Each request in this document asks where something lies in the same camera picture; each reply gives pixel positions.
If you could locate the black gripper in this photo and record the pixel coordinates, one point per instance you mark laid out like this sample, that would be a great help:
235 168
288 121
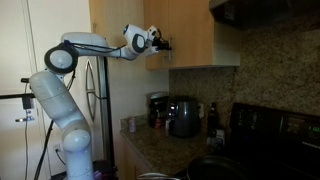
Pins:
160 40

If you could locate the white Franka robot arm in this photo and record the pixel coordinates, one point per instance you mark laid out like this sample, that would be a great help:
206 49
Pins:
56 100

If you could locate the black air fryer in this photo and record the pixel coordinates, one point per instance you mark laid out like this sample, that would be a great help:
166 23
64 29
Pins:
185 118

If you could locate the black coffee maker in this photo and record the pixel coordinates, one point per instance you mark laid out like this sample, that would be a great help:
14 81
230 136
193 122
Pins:
158 106

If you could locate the white backsplash outlet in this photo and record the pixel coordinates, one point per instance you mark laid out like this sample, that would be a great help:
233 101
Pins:
201 110

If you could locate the dark glass bottle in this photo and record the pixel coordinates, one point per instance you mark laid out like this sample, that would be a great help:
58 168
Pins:
213 118

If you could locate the stainless steel refrigerator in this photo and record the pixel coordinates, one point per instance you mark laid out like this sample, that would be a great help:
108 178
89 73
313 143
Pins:
103 110

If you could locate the silver range hood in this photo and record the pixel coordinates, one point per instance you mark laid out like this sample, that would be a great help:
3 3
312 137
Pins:
260 13

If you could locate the small white box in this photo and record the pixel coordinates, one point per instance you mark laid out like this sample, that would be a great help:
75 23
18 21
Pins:
216 138

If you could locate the wooden base cabinet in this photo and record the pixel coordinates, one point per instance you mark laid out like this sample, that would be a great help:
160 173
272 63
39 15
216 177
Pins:
131 160

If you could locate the silver pot rim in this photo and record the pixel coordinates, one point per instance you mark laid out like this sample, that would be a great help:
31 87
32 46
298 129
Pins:
156 175

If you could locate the black frying pan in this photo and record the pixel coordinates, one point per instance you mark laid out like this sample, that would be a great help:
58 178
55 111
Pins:
216 168

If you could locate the black kitchen stove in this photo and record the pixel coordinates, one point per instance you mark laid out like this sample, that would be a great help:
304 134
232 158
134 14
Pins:
276 143

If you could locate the white outlet with plug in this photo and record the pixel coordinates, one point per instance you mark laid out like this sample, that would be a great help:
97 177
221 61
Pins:
57 148

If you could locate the black clamp box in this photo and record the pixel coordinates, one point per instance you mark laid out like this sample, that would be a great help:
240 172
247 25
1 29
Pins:
27 103

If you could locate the white interior door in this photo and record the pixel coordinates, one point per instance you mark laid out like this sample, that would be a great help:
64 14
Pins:
13 40

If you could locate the wooden wall cabinet body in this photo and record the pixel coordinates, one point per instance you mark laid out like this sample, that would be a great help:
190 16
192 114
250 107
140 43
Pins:
226 43

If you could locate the black horizontal mount bar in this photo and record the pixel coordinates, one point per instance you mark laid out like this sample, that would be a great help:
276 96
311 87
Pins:
13 96

